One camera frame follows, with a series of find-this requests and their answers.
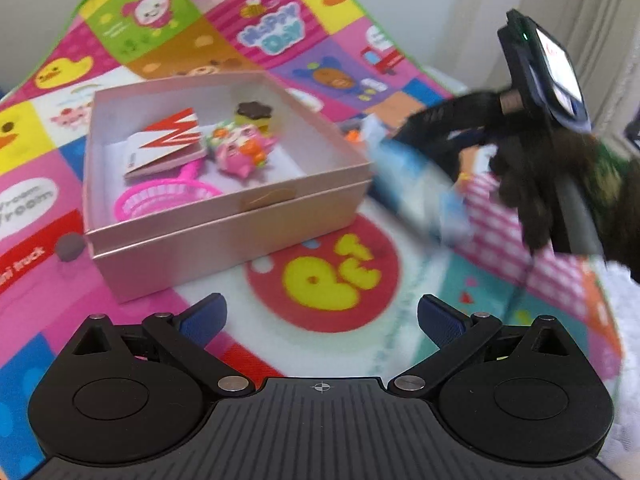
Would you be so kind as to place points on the pink plastic toy basket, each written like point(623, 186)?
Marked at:
point(150, 201)

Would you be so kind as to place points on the pink pig toy figure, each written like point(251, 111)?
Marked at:
point(240, 152)

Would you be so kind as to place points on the pink cardboard box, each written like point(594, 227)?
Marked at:
point(225, 230)

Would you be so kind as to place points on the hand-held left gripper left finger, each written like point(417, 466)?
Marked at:
point(205, 312)

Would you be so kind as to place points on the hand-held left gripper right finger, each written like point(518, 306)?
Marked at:
point(440, 317)

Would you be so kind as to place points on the small orange toy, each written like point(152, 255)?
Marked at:
point(352, 136)

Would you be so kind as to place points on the blue and white packet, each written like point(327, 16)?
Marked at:
point(415, 190)

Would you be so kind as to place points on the red and white card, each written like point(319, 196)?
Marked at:
point(165, 145)

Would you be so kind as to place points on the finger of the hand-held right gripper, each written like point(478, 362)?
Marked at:
point(450, 112)
point(452, 152)

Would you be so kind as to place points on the beige curtain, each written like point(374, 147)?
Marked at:
point(600, 10)

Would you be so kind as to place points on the colourful printed play mat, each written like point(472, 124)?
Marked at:
point(325, 50)

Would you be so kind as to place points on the person's right hand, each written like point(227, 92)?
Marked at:
point(530, 190)

